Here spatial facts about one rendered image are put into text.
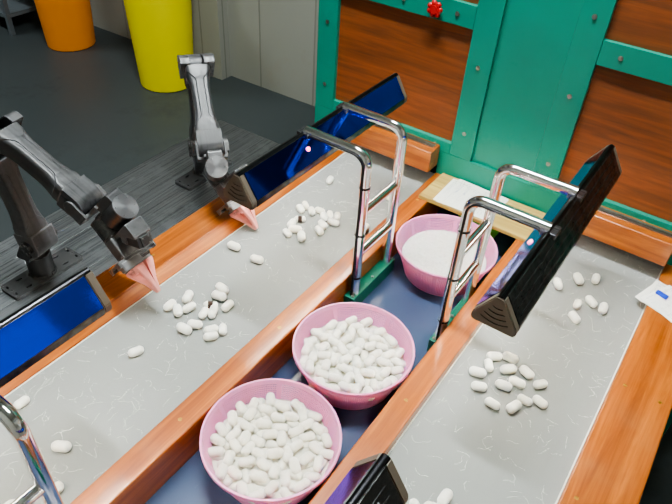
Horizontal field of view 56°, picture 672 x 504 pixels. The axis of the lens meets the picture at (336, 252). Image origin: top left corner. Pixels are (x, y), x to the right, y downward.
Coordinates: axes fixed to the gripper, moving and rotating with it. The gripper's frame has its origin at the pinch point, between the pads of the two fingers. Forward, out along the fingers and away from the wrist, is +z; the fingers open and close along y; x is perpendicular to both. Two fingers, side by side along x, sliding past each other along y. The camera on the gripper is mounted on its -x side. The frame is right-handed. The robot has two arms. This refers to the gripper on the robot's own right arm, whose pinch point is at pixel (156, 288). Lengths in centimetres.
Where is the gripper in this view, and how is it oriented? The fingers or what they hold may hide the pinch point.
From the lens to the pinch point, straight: 146.4
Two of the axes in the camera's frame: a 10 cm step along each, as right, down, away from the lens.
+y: 5.7, -5.0, 6.5
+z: 5.9, 8.0, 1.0
